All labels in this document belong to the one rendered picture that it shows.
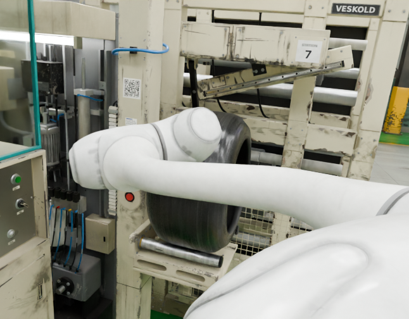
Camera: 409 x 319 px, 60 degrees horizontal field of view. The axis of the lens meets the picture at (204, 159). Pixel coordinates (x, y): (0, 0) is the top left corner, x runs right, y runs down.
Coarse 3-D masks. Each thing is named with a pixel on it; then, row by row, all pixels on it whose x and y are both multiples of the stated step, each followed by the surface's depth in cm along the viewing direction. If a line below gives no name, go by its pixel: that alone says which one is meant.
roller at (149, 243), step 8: (144, 240) 143; (152, 240) 143; (144, 248) 143; (152, 248) 141; (160, 248) 140; (168, 248) 139; (176, 248) 139; (184, 248) 139; (176, 256) 139; (184, 256) 137; (192, 256) 136; (200, 256) 136; (208, 256) 135; (216, 256) 135; (208, 264) 135; (216, 264) 134
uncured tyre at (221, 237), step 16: (224, 128) 123; (240, 128) 129; (224, 144) 119; (240, 144) 127; (208, 160) 116; (224, 160) 118; (240, 160) 164; (160, 208) 121; (176, 208) 119; (192, 208) 117; (208, 208) 116; (224, 208) 120; (240, 208) 156; (160, 224) 125; (176, 224) 122; (192, 224) 120; (208, 224) 119; (224, 224) 124; (176, 240) 129; (192, 240) 125; (208, 240) 123; (224, 240) 131
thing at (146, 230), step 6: (144, 222) 151; (138, 228) 145; (144, 228) 146; (150, 228) 152; (132, 234) 140; (138, 234) 141; (144, 234) 147; (150, 234) 153; (156, 234) 160; (132, 240) 139; (138, 240) 141; (132, 246) 139; (138, 246) 142; (132, 252) 140
